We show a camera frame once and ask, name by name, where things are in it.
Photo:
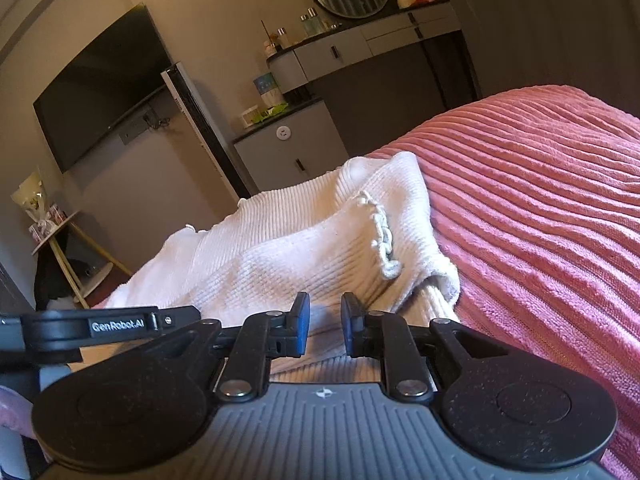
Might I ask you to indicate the white tower air conditioner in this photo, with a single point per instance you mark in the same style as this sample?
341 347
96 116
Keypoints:
195 120

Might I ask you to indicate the black wall television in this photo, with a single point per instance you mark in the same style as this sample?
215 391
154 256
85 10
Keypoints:
100 90

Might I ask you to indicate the pink ribbed blanket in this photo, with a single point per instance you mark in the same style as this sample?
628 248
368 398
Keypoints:
525 210

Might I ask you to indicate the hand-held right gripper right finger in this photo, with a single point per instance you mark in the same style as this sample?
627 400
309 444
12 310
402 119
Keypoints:
348 325

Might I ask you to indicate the wooden round side table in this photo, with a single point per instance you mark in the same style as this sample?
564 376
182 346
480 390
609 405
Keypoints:
60 240

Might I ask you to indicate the black bag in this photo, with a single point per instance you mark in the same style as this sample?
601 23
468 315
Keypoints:
55 285

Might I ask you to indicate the white knit sweater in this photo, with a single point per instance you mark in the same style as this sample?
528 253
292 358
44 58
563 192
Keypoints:
300 240

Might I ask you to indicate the wall socket panel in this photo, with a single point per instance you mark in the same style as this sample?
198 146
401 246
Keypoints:
134 131

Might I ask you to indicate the blue and white box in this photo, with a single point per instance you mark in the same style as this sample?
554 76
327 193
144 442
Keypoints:
267 90

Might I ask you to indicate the wrapped flower bouquet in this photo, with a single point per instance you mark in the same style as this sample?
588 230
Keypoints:
35 200

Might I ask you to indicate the green leafy item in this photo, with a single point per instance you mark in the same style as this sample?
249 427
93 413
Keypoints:
272 111

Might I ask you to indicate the clear glass bottle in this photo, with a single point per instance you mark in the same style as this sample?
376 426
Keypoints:
311 22

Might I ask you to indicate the grey vanity desk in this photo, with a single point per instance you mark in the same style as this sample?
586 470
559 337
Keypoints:
350 52

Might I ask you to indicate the reed diffuser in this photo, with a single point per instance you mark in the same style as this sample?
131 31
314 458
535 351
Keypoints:
270 47

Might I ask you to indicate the small white frame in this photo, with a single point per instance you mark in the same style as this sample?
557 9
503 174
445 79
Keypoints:
250 116

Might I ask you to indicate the grey low cabinet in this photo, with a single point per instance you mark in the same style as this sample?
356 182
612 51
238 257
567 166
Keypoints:
290 150

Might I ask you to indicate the person's left hand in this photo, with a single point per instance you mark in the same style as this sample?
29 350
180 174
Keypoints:
11 407

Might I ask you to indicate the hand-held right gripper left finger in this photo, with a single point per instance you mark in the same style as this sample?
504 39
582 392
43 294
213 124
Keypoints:
301 325

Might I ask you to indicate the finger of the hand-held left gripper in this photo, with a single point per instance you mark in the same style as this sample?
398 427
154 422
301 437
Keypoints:
180 316

